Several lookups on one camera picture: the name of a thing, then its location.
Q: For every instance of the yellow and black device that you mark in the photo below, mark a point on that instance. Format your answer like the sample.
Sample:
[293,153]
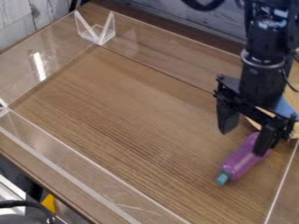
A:
[65,215]

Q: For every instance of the clear acrylic tray walls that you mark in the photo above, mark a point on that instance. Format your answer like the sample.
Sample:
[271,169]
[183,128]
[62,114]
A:
[110,125]

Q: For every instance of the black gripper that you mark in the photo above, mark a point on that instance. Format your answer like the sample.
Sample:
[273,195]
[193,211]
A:
[259,89]

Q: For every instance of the purple toy eggplant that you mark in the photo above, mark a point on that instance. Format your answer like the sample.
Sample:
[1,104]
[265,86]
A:
[240,161]

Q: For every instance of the brown wooden bowl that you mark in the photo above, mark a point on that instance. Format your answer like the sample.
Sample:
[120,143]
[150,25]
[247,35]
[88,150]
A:
[291,95]

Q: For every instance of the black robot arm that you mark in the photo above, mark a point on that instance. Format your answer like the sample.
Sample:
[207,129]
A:
[271,22]

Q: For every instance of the clear acrylic corner bracket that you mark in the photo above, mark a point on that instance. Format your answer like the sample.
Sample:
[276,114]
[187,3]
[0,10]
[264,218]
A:
[97,34]

